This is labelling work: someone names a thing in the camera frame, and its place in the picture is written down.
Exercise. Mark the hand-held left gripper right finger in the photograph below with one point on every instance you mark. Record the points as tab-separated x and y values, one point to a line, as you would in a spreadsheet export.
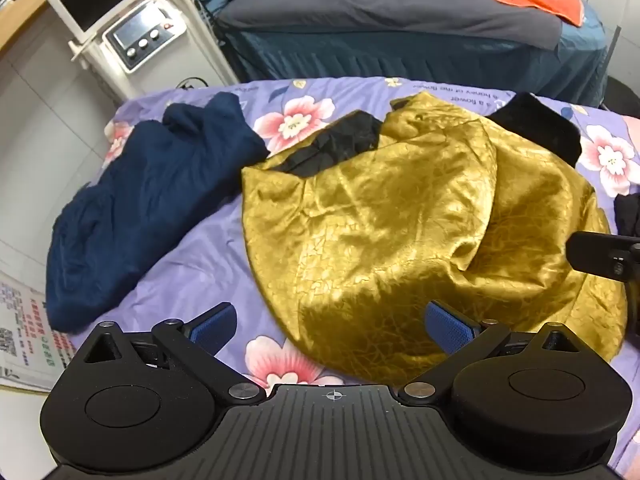
447	327

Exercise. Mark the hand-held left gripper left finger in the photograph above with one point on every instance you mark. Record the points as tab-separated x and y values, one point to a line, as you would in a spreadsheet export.
212	327

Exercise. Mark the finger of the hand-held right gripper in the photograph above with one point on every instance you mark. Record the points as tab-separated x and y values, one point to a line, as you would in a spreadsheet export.
592	252

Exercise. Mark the gold jacket with black cuffs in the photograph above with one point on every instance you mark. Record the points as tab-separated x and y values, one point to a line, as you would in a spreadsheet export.
400	230

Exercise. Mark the black garment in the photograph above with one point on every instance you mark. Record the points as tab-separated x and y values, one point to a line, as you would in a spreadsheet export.
629	215

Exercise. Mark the purple floral bedsheet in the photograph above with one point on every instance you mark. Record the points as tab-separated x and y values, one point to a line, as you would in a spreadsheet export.
210	260

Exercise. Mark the navy blue garment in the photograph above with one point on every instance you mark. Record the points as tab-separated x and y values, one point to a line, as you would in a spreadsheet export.
145	195

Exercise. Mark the printed floor poster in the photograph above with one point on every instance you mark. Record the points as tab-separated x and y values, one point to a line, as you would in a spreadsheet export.
25	330

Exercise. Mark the massage bed with teal skirt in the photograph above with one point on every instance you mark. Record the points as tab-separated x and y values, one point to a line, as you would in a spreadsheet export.
425	55

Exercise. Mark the white machine with control panel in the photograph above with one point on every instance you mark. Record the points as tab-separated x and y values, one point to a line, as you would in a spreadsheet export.
125	25

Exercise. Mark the grey blanket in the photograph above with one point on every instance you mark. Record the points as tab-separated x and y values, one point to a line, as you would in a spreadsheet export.
380	5

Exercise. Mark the wooden desk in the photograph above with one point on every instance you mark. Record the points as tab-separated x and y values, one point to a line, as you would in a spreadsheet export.
30	0

